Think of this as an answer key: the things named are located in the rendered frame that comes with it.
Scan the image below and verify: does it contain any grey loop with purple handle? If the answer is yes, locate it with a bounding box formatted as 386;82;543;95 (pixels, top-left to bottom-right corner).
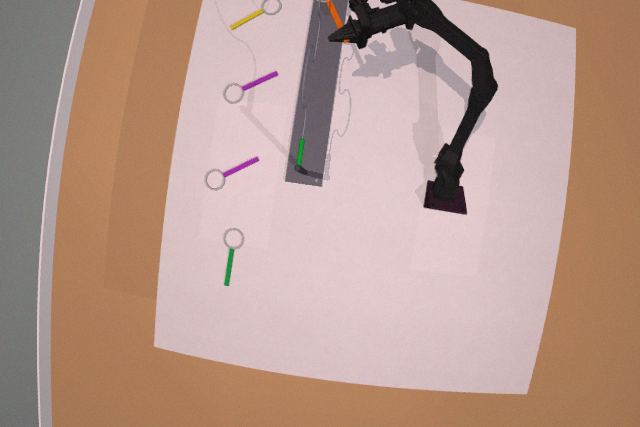
224;71;278;104
204;156;260;190

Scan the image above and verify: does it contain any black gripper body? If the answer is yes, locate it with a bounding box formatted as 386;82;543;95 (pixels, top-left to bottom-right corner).
352;3;391;49

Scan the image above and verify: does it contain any orange long bar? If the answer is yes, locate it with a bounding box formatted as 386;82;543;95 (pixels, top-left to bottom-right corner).
321;0;350;43

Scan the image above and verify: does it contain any grey loop with green handle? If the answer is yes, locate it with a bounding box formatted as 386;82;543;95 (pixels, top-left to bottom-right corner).
224;228;244;286

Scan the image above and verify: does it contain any grey loop with yellow handle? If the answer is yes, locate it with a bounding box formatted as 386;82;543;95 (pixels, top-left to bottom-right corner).
230;0;281;30

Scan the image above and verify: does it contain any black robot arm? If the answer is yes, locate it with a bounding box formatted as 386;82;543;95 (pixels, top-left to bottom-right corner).
380;0;498;202

